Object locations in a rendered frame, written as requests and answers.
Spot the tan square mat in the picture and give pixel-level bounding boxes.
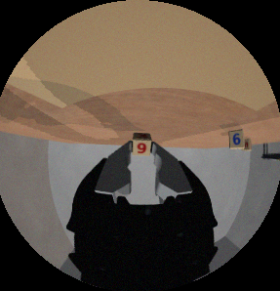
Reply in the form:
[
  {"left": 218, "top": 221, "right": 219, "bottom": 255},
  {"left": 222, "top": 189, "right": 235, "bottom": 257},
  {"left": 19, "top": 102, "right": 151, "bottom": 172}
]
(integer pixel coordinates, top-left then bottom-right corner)
[{"left": 7, "top": 0, "right": 276, "bottom": 111}]

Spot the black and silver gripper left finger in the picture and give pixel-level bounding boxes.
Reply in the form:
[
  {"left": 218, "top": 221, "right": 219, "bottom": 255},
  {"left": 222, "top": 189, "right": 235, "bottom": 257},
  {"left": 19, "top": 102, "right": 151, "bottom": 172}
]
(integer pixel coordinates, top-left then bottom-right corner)
[{"left": 66, "top": 141, "right": 133, "bottom": 232}]

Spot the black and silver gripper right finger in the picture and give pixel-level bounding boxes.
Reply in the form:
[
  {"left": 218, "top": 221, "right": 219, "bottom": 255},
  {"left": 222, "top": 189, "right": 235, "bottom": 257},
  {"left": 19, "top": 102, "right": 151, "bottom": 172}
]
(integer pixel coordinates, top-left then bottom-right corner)
[{"left": 150, "top": 142, "right": 218, "bottom": 228}]

